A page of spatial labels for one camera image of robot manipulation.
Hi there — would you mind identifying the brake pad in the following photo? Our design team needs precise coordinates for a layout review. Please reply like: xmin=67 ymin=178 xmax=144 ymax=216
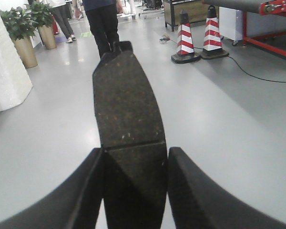
xmin=92 ymin=41 xmax=167 ymax=229

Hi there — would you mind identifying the wooden cabinet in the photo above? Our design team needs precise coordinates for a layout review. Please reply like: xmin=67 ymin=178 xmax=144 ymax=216
xmin=163 ymin=0 xmax=209 ymax=31

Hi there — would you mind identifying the rear potted plant gold vase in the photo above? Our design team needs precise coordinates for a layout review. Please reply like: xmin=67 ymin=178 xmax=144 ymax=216
xmin=27 ymin=0 xmax=57 ymax=50

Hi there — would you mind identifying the red framed conveyor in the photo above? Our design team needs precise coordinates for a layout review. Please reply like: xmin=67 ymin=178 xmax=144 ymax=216
xmin=203 ymin=0 xmax=286 ymax=57

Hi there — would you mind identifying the left striped traffic cone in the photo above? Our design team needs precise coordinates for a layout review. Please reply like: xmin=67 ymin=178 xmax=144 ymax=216
xmin=171 ymin=9 xmax=201 ymax=64

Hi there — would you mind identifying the black floor cable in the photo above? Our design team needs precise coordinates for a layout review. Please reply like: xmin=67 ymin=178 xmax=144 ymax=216
xmin=159 ymin=35 xmax=286 ymax=84

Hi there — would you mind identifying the person in grey trousers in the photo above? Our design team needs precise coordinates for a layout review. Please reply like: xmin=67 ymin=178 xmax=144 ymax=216
xmin=46 ymin=0 xmax=76 ymax=43

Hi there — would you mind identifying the front potted plant gold vase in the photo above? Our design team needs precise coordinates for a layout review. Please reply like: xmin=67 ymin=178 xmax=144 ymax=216
xmin=0 ymin=7 xmax=38 ymax=69

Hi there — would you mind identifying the white rounded counter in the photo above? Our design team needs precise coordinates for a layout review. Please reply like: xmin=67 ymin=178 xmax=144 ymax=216
xmin=0 ymin=17 xmax=33 ymax=112

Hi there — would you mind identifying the potted plant gold vase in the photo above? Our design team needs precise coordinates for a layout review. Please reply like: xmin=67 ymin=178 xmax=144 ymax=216
xmin=0 ymin=7 xmax=38 ymax=69
xmin=27 ymin=0 xmax=57 ymax=50

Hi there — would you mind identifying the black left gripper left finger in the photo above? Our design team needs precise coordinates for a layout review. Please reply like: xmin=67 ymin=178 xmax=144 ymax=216
xmin=0 ymin=148 xmax=104 ymax=229

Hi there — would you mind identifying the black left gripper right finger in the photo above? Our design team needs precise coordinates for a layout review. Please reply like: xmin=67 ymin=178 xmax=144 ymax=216
xmin=168 ymin=147 xmax=286 ymax=229

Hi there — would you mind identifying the person in black trousers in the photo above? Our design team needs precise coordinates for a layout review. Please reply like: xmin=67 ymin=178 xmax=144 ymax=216
xmin=83 ymin=0 xmax=123 ymax=57

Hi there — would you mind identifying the striped traffic cone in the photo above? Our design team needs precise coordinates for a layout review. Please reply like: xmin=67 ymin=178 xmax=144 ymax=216
xmin=200 ymin=5 xmax=229 ymax=60
xmin=171 ymin=9 xmax=201 ymax=64

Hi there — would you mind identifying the right striped traffic cone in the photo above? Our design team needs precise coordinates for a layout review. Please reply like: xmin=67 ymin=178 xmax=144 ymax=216
xmin=200 ymin=5 xmax=229 ymax=60

